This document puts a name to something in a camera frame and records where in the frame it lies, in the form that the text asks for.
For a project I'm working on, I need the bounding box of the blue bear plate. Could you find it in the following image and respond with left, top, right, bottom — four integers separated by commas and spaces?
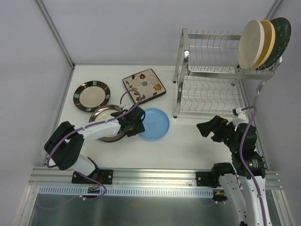
138, 108, 170, 141

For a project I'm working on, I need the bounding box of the cream bear plate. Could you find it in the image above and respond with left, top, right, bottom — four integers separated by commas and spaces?
238, 20, 265, 69

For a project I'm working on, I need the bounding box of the yellow bear plate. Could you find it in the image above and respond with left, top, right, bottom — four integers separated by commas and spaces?
250, 20, 276, 69

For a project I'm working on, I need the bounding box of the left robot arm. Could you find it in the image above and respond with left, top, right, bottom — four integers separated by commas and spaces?
44, 105, 146, 183

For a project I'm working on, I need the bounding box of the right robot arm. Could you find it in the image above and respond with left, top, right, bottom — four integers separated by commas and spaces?
196, 116, 272, 226

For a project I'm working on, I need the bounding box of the metal dish rack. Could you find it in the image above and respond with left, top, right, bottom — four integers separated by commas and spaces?
173, 28, 283, 118

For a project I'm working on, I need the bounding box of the brown rimmed cream plate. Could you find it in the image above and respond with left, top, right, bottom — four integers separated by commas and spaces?
89, 105, 125, 143

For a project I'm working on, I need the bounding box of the square floral plate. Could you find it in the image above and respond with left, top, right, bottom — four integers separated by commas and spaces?
122, 68, 166, 104

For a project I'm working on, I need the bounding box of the striped rim round plate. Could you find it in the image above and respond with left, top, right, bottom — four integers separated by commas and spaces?
73, 81, 111, 113

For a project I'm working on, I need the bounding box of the dark green floral plate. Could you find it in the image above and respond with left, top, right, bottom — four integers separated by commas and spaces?
260, 17, 292, 70

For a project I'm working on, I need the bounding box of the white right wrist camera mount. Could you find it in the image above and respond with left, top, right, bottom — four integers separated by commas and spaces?
227, 108, 246, 126

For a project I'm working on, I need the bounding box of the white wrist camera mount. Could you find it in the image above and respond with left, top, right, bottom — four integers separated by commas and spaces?
119, 103, 133, 111
227, 108, 246, 126

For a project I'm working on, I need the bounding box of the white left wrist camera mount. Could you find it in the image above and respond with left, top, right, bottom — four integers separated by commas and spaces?
119, 103, 133, 111

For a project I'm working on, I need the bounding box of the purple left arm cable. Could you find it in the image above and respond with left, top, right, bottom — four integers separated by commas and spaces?
37, 89, 143, 209

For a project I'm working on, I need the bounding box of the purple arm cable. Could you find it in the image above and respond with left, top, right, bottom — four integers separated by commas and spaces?
199, 106, 269, 226
37, 89, 143, 209

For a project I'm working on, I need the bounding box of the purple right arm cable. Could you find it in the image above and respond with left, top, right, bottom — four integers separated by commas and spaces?
199, 106, 269, 226

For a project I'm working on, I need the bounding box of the aluminium mounting rail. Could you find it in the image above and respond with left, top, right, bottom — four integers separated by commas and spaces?
28, 164, 283, 191

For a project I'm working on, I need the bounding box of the white slotted cable duct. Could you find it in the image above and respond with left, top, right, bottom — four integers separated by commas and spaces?
39, 186, 214, 198

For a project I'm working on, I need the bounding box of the aluminium frame post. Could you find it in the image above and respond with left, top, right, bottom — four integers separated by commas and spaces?
34, 0, 75, 69

